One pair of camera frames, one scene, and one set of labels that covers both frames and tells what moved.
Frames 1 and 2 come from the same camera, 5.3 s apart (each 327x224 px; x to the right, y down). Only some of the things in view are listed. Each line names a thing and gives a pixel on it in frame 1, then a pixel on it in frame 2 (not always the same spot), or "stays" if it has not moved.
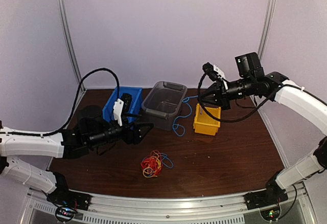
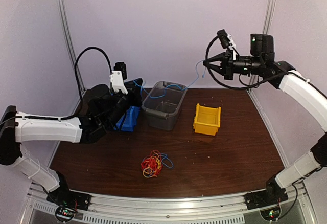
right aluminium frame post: x=270 y=11 stays
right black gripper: x=220 y=97 -> x=228 y=71
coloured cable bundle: x=152 y=164 stays
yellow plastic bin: x=204 y=123 stays
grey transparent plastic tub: x=163 y=102 stays
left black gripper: x=135 y=137 -> x=135 y=92
